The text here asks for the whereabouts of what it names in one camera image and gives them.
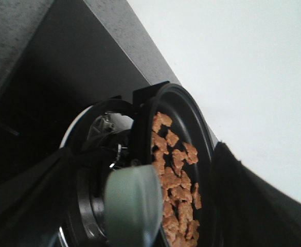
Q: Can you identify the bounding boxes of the left black pan support grate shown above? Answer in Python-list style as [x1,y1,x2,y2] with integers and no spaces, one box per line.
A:
[58,82,167,246]

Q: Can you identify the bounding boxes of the black glass gas cooktop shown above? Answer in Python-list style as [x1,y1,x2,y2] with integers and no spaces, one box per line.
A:
[0,0,182,191]

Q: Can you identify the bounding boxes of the black frying pan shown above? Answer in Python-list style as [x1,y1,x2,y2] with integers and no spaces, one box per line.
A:
[104,83,225,247]

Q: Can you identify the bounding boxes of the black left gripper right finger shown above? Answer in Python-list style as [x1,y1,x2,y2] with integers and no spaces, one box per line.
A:
[210,142,301,246]

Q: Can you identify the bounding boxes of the left black gas burner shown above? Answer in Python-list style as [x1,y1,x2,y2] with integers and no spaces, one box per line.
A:
[77,112,133,240]

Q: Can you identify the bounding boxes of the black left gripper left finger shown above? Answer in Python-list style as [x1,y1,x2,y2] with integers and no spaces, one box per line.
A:
[0,148,77,246]

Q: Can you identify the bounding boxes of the brown meat pieces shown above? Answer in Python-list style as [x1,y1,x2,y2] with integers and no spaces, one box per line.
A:
[151,112,202,246]

